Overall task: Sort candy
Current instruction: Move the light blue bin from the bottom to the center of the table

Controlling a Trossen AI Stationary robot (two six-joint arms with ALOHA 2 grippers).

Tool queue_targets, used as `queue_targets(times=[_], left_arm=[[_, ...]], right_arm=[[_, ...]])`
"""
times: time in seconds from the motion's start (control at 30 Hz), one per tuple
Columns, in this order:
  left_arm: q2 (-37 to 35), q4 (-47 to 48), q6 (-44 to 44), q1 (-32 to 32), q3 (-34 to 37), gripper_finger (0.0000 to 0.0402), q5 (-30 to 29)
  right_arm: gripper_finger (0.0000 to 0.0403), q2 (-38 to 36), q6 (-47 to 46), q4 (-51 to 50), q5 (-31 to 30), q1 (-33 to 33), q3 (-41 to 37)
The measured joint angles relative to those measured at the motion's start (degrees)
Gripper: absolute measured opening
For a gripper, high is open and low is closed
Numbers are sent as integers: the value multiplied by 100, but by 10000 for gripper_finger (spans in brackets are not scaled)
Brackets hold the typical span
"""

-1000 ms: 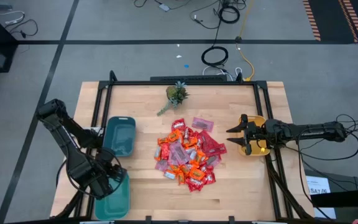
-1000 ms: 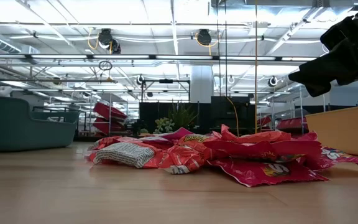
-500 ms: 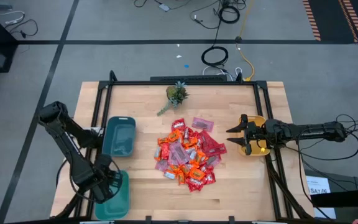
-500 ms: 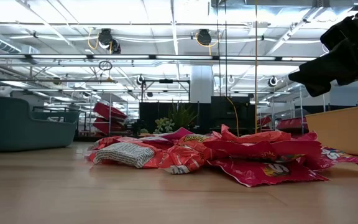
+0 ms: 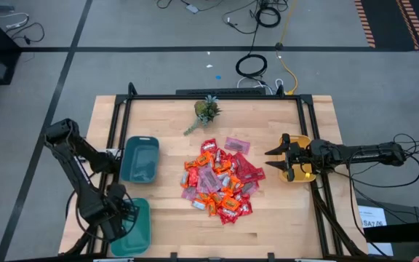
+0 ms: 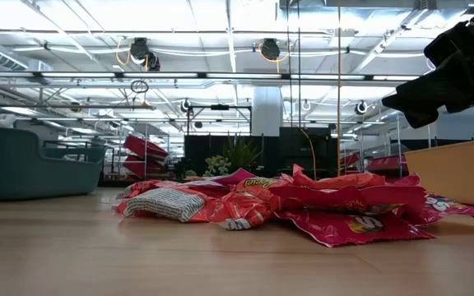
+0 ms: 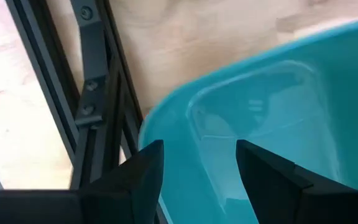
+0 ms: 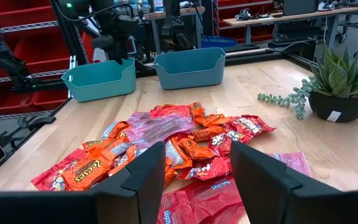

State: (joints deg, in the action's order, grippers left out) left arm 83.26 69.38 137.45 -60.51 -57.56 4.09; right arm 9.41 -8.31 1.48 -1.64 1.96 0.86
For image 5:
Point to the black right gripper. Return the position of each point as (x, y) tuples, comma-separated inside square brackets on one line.
[(297, 154)]

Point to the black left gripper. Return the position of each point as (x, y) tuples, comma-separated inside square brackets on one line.
[(107, 211)]

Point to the yellow plastic bin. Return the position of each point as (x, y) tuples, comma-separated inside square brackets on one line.
[(298, 139)]

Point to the light teal plastic bin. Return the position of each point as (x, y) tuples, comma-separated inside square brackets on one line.
[(140, 240)]

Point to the red Skittles candy packet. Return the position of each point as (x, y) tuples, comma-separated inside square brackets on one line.
[(209, 145), (219, 155), (245, 208), (228, 217), (194, 177)]

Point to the dark teal plastic bin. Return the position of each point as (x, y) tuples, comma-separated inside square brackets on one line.
[(140, 160)]

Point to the red Cheetos bag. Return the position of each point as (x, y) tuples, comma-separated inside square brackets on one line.
[(212, 208)]

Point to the red bag white label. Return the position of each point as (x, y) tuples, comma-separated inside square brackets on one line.
[(199, 205)]

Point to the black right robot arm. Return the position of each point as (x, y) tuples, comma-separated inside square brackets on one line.
[(362, 154)]

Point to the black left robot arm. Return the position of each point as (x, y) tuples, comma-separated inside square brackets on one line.
[(80, 185)]

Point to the small artificial succulent plant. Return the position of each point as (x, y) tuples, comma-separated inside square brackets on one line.
[(205, 111)]

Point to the black bar behind table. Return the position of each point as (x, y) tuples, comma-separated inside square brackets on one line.
[(220, 91)]

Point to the white paper sign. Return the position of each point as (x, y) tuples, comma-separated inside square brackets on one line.
[(369, 213)]

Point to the black cabinet with sign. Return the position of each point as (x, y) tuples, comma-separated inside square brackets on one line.
[(402, 214)]

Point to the black orange striped floor mat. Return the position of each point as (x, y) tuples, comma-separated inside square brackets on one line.
[(387, 22)]

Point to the white power adapter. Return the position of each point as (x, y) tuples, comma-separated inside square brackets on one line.
[(192, 8)]

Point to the black aluminium table frame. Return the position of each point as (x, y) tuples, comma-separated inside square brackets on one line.
[(158, 97)]

